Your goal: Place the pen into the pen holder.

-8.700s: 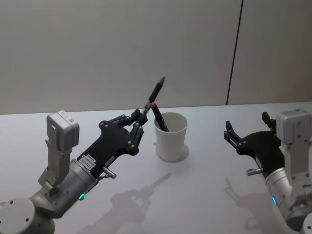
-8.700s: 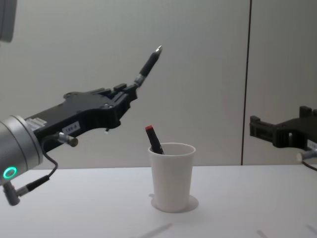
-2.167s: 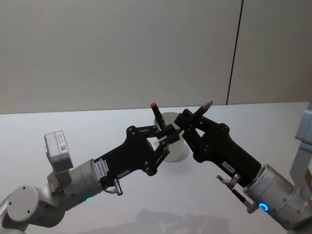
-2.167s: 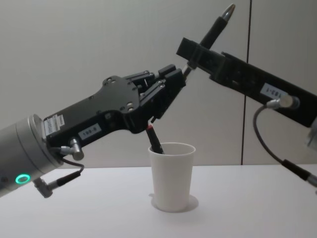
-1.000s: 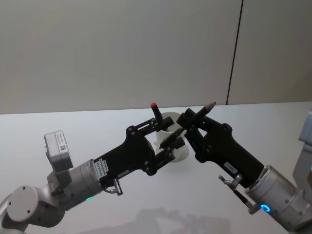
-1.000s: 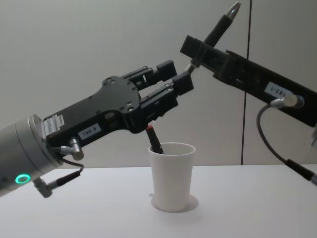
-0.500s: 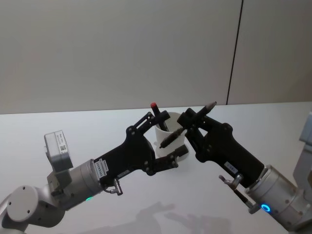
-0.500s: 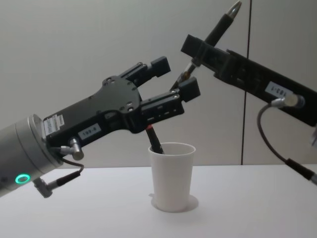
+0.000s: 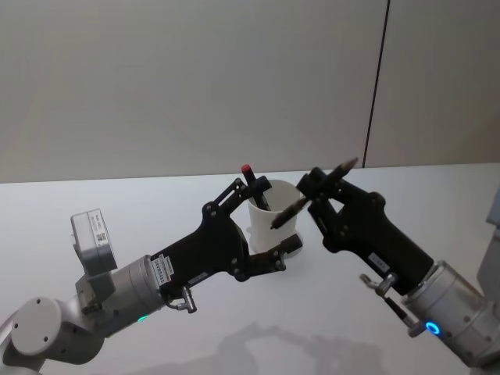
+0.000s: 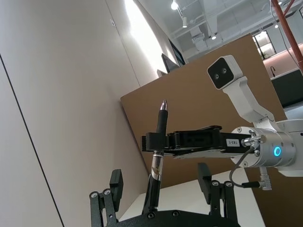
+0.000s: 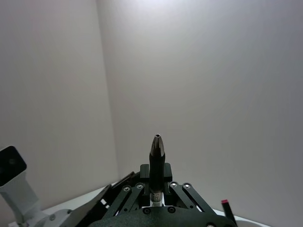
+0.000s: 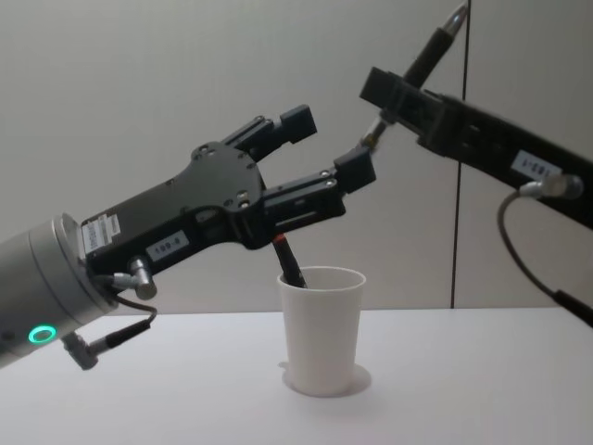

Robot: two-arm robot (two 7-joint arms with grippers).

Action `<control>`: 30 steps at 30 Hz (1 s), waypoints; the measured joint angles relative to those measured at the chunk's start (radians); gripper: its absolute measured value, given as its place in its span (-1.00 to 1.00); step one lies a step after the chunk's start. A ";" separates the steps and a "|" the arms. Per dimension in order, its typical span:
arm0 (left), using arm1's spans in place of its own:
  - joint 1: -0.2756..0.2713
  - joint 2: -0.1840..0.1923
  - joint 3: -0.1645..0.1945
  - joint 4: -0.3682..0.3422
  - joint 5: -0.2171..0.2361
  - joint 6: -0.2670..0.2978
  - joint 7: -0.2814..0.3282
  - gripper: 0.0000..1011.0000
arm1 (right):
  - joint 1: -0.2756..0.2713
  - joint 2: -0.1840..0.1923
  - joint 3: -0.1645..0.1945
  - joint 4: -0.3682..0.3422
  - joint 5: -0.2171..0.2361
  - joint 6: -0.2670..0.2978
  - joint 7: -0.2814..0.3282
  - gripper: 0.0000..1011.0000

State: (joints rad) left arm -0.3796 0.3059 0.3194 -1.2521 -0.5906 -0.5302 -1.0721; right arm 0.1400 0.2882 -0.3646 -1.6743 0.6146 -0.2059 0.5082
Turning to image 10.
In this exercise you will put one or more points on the right robot arm with camera bracket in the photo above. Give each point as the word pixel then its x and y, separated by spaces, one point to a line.
pixel 246 99

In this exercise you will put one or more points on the dark counter with black faucet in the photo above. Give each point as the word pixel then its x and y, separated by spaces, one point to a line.
pixel 287 89

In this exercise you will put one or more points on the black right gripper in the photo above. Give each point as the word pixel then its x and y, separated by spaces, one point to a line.
pixel 203 143

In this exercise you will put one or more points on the white ceiling spot lamp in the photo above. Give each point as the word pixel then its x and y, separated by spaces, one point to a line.
pixel 184 22
pixel 174 4
pixel 213 36

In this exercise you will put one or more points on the red steel pipe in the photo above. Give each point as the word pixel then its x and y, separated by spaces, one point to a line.
pixel 287 28

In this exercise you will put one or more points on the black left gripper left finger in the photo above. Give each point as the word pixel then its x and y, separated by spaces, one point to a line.
pixel 116 182

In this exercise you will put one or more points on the black pen with silver tip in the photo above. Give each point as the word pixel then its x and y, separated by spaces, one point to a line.
pixel 162 120

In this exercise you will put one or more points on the dark monitor screen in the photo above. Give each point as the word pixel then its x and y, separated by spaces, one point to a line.
pixel 178 53
pixel 169 62

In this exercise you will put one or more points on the brown partition board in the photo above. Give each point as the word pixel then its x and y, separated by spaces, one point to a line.
pixel 189 94

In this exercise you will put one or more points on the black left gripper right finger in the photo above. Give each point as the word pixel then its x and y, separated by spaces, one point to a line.
pixel 204 179

